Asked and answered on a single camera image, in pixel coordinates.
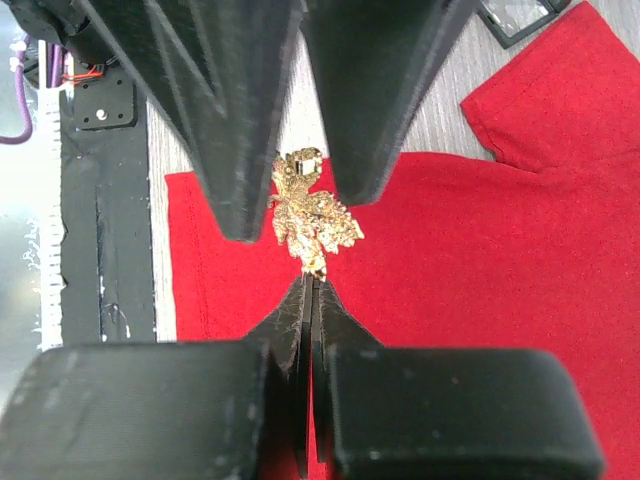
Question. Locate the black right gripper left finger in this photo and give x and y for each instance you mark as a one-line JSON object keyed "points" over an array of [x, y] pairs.
{"points": [[234, 409]]}

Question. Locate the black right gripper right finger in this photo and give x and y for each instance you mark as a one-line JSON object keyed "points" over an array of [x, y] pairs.
{"points": [[441, 413]]}

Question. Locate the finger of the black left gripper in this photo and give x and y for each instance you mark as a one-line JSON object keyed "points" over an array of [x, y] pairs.
{"points": [[373, 63], [217, 71]]}

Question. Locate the red gold maple leaf brooch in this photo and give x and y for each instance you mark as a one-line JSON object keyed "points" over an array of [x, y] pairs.
{"points": [[309, 223]]}

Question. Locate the red t-shirt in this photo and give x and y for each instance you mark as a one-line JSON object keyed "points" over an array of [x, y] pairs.
{"points": [[537, 247]]}

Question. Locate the black box with red brooch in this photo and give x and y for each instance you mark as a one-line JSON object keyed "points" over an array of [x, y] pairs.
{"points": [[511, 21]]}

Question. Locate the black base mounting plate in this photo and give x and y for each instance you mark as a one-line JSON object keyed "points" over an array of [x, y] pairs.
{"points": [[106, 257]]}

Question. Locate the white slotted cable duct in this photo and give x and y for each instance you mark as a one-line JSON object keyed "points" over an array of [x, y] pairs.
{"points": [[51, 228]]}

